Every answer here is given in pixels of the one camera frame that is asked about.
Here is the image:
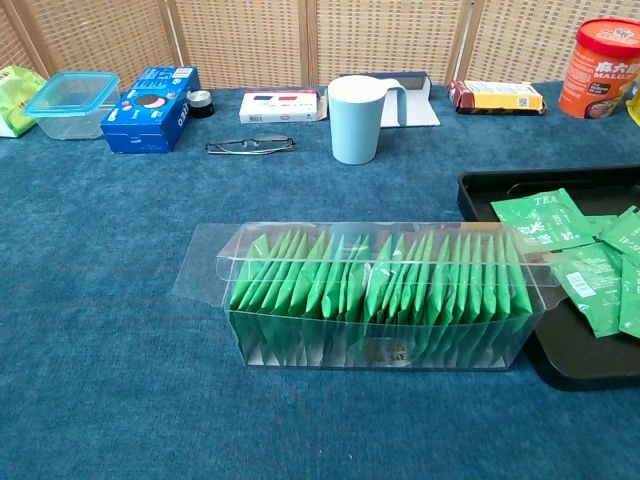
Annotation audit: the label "green tissue pack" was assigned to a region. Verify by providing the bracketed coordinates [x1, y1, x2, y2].
[0, 64, 49, 139]

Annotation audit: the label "white box red blue print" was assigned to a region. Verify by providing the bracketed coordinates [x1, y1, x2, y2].
[238, 88, 329, 125]

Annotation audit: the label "blue carpet table cover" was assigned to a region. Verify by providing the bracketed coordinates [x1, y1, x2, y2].
[0, 79, 640, 480]

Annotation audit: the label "brown yellow biscuit pack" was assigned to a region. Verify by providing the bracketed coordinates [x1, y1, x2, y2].
[447, 79, 547, 117]

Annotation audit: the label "clear box of green packets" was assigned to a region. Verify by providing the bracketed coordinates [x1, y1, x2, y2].
[171, 221, 561, 372]

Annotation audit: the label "woven wooden folding screen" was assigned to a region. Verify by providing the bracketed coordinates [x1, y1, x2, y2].
[0, 0, 640, 91]

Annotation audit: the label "blue lidded plastic container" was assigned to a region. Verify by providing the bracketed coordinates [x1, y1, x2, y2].
[22, 71, 122, 140]

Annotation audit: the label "small black silver jar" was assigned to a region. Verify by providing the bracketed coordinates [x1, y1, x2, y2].
[186, 89, 215, 120]

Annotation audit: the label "light blue cup with handle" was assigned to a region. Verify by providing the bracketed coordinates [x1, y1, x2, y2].
[327, 75, 407, 165]

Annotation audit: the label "blue white open box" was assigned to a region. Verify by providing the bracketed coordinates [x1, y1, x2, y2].
[339, 71, 442, 127]

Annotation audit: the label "blue Oreo cookie box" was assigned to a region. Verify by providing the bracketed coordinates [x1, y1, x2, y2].
[99, 66, 201, 155]

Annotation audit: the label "red instant noodle cup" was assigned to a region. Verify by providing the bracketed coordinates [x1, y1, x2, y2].
[558, 18, 640, 120]

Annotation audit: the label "thin-framed eyeglasses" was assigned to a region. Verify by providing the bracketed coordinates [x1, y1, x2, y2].
[204, 137, 297, 156]

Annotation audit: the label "black plastic tray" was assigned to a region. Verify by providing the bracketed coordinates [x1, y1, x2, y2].
[457, 164, 640, 392]

